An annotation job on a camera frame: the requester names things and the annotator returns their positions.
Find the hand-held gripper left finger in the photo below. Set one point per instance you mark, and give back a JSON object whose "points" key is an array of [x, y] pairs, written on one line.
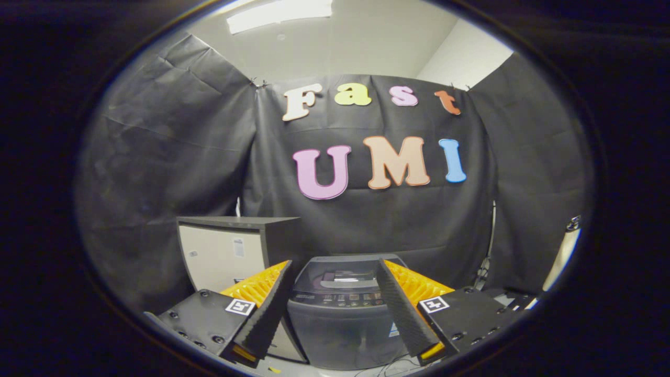
{"points": [[272, 309]]}

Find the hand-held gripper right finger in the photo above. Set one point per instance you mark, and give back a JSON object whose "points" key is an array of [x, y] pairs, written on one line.
{"points": [[400, 309]]}

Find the grey washing machine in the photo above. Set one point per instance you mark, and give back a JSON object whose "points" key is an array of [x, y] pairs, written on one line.
{"points": [[335, 330]]}

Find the white cabinet with dark top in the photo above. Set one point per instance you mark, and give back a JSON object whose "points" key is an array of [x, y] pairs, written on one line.
{"points": [[220, 256]]}

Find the black backdrop cloth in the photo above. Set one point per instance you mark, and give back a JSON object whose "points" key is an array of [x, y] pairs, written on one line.
{"points": [[366, 220]]}

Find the backdrop stand pole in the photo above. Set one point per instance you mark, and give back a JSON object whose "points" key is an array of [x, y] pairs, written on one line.
{"points": [[491, 241]]}

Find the black box on floor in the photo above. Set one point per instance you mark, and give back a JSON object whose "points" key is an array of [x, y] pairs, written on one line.
{"points": [[515, 299]]}

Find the white cylindrical bag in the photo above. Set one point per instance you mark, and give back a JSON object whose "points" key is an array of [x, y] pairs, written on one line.
{"points": [[562, 256]]}

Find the ceiling light panel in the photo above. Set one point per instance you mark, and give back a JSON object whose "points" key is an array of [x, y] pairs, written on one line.
{"points": [[277, 13]]}

